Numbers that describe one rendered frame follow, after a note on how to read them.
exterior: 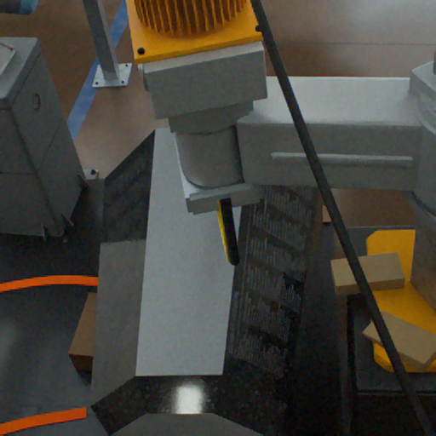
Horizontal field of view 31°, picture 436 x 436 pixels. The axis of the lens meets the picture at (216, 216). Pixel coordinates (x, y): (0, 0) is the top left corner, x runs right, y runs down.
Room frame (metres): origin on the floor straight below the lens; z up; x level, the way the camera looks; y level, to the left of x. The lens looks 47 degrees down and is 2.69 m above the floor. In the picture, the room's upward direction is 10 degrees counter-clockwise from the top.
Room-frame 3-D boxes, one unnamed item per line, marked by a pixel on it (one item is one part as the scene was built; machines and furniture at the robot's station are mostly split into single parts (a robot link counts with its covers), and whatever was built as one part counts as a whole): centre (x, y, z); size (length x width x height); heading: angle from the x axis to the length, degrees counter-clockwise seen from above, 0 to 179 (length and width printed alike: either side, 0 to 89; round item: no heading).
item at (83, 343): (1.89, 0.57, 0.07); 0.30 x 0.12 x 0.12; 163
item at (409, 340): (1.16, -0.45, 0.80); 0.20 x 0.10 x 0.05; 39
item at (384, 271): (1.40, -0.41, 0.81); 0.20 x 0.10 x 0.05; 86
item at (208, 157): (1.49, -0.03, 1.37); 0.19 x 0.19 x 0.20
